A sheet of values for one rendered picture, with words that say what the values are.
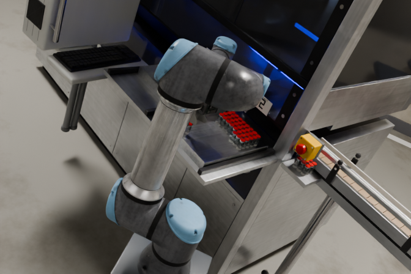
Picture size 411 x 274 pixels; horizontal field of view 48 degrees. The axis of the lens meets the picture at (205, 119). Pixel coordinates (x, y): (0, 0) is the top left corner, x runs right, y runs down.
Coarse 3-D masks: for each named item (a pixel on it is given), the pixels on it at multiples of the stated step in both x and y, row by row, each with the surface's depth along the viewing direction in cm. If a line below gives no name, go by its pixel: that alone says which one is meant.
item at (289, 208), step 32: (96, 96) 278; (96, 128) 283; (128, 128) 258; (352, 128) 229; (384, 128) 242; (128, 160) 262; (192, 192) 225; (224, 192) 209; (288, 192) 211; (320, 192) 242; (224, 224) 211; (256, 224) 211; (288, 224) 242; (256, 256) 242
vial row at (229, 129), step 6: (222, 114) 187; (216, 120) 188; (222, 120) 185; (228, 120) 184; (222, 126) 186; (228, 126) 184; (228, 132) 184; (240, 132) 181; (246, 138) 179; (246, 144) 179
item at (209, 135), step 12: (192, 132) 177; (204, 132) 180; (216, 132) 183; (180, 144) 167; (192, 144) 171; (204, 144) 174; (216, 144) 176; (228, 144) 179; (192, 156) 163; (204, 156) 168; (216, 156) 170; (228, 156) 167; (240, 156) 173
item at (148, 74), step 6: (144, 66) 200; (150, 66) 202; (156, 66) 204; (138, 72) 200; (144, 72) 196; (150, 72) 204; (144, 78) 197; (150, 78) 194; (150, 84) 194; (156, 84) 192; (156, 90) 192
